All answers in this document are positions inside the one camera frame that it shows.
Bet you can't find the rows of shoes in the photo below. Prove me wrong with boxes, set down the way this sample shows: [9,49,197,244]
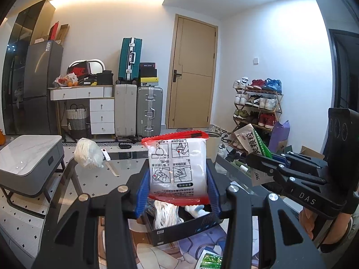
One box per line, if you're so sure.
[234,77,282,149]

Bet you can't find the beige tumbler cup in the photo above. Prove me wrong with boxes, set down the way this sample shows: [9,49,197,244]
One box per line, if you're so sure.
[204,130,222,163]

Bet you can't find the purple bag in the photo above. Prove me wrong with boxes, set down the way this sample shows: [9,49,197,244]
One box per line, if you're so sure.
[268,120,290,153]

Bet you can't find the white oval mirror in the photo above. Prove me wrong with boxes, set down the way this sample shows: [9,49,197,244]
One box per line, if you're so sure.
[87,59,105,75]

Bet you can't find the grey refrigerator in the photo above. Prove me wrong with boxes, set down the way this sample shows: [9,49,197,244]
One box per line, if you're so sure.
[14,40,64,135]

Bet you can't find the black door frame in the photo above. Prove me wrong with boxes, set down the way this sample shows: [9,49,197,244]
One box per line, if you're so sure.
[328,29,359,110]

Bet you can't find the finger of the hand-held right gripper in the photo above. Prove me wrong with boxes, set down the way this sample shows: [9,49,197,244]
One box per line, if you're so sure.
[271,151,330,171]
[246,153,328,187]

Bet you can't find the grey marble-top coffee table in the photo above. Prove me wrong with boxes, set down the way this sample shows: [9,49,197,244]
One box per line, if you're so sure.
[0,135,66,210]

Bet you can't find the person's right hand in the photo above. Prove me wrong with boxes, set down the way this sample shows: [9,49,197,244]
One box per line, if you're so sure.
[298,206,319,241]

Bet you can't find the pile of floor shoes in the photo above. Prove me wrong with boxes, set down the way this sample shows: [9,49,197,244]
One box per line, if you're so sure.
[217,130,244,163]

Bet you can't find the tall black cabinet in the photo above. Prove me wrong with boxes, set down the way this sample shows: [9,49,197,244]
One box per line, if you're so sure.
[1,0,55,135]

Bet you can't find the woven basket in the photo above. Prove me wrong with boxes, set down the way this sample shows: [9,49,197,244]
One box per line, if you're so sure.
[66,104,87,131]

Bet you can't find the box cutter knife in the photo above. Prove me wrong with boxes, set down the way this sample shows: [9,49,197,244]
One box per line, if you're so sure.
[101,149,120,177]

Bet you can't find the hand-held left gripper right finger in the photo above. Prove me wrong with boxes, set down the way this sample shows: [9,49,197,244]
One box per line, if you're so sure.
[206,158,326,269]

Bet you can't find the white desk with drawers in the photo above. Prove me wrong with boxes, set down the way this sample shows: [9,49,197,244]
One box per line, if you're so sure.
[50,85,115,135]

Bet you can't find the beige wooden door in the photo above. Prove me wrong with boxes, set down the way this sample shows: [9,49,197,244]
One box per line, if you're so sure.
[165,14,219,129]

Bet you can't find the green and white medicine packet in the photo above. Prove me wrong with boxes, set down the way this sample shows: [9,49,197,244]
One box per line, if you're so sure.
[234,123,272,187]

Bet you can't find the teal suitcase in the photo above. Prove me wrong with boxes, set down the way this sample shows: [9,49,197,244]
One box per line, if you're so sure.
[118,37,142,84]

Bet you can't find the open cardboard box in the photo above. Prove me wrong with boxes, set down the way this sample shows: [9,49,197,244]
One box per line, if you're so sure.
[300,146,326,160]

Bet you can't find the striped shoelaces packet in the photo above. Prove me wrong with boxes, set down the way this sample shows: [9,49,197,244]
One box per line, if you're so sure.
[153,200,180,229]

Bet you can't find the red and black shoe box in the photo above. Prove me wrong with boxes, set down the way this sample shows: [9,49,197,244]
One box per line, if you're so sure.
[67,61,91,79]

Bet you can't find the red flat box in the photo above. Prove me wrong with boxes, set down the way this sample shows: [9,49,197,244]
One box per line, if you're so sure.
[49,22,60,41]

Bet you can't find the white suitcase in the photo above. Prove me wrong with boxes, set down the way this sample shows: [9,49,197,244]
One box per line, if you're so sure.
[114,83,138,138]

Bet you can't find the red-edged white packet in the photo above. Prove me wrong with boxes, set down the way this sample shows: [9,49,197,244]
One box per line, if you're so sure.
[141,130,210,206]

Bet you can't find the person's right forearm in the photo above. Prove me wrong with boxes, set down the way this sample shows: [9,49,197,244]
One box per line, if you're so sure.
[318,210,355,254]

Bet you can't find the plastic bag of oranges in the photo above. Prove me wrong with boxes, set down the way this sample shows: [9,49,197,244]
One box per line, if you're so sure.
[54,73,79,87]

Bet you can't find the green picture packet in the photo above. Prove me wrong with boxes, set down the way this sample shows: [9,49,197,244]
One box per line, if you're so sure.
[195,249,223,269]

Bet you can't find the black bag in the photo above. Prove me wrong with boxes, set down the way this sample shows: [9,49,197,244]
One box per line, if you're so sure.
[96,72,114,85]

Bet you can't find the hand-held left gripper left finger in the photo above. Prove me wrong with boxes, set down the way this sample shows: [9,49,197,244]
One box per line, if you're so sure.
[31,160,151,269]

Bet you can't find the silver suitcase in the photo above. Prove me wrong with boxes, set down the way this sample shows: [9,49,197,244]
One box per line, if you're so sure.
[136,86,164,138]

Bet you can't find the brown flat cardboard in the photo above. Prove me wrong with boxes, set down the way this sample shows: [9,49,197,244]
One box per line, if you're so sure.
[57,24,70,45]

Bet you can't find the white yarn ball in bag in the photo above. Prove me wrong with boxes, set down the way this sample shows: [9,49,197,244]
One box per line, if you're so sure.
[74,138,105,170]

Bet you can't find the yellow and black box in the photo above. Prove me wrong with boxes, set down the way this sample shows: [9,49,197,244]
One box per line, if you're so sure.
[140,77,159,88]

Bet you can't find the black cardboard box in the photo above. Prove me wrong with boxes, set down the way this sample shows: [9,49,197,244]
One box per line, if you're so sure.
[142,202,222,247]

